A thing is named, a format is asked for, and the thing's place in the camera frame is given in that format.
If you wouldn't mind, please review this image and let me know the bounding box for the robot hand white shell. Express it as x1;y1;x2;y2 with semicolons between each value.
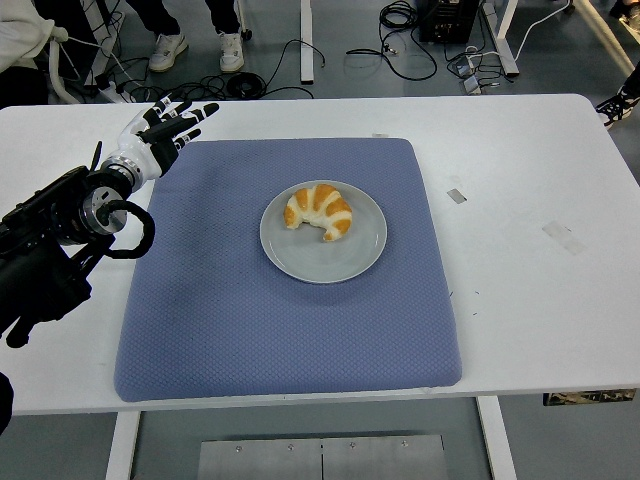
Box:
103;94;221;182

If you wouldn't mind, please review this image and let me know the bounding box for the croissant bread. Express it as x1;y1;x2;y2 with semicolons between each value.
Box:
283;183;355;243

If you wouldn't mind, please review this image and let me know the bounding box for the white power strip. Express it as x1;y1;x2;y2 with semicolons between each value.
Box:
97;81;134;104

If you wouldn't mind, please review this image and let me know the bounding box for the person's foot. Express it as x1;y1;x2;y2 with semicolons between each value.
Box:
148;32;190;73
218;31;246;74
594;84;640;130

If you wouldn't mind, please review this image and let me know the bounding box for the person's leg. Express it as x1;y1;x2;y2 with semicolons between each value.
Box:
124;0;182;37
204;0;243;35

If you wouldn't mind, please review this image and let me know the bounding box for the person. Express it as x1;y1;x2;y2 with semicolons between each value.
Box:
0;0;70;109

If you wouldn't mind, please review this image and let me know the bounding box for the blue quilted mat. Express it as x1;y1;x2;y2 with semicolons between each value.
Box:
113;138;463;404

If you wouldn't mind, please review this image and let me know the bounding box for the grey round plate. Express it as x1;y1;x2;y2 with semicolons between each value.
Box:
259;179;389;285

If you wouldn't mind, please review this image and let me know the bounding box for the black equipment box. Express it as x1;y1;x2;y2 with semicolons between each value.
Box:
418;0;482;44

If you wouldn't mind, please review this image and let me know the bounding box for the white background table leg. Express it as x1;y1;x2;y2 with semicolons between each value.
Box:
482;0;521;77

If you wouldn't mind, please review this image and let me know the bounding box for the large clear tape piece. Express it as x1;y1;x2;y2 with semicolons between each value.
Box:
541;221;587;256

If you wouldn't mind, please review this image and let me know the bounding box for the control box under table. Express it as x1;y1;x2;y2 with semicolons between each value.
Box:
543;388;637;407

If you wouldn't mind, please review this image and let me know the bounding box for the white chair frame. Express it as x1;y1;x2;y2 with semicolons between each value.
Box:
47;37;82;105

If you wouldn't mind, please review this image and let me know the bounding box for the coiled black cable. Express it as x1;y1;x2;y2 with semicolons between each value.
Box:
227;71;267;100

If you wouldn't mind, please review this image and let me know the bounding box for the black cable with plug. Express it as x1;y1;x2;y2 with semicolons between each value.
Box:
259;38;329;100

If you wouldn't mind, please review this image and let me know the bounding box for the white background table post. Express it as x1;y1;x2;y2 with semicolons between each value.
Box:
299;0;315;83

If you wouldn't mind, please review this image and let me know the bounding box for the long looped black cable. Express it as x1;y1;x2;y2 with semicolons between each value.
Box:
345;0;439;81

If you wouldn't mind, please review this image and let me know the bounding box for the white cable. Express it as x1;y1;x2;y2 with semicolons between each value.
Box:
513;0;572;62

